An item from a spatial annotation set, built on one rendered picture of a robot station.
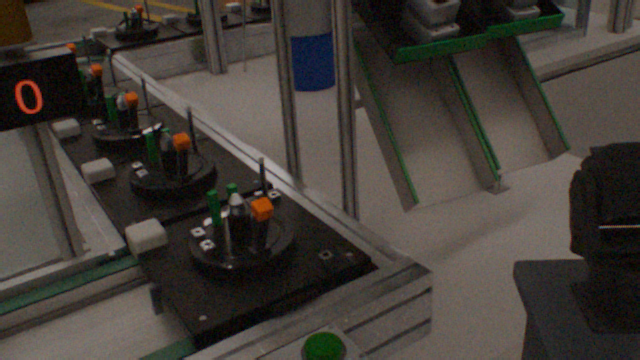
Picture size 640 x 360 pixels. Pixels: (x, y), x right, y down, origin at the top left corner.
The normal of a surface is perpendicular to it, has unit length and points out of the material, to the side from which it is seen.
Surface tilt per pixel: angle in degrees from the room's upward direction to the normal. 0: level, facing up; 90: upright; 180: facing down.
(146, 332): 0
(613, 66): 90
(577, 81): 90
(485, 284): 0
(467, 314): 0
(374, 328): 90
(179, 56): 90
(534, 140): 45
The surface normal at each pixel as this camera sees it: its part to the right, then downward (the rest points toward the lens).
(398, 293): 0.54, 0.36
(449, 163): 0.23, -0.33
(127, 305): -0.06, -0.88
